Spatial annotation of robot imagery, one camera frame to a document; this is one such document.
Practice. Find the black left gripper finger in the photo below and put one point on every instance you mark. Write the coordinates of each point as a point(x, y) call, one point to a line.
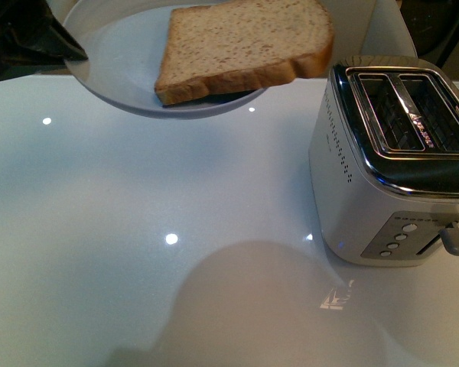
point(33, 41)

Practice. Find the white round plate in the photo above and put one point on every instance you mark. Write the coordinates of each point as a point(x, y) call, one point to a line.
point(124, 42)

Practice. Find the slice of bread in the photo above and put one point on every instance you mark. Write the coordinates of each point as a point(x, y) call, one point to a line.
point(240, 46)

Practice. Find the right beige chair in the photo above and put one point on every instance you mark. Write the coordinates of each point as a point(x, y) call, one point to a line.
point(387, 33)

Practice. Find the white chrome two-slot toaster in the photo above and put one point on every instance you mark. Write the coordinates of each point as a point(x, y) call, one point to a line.
point(384, 161)

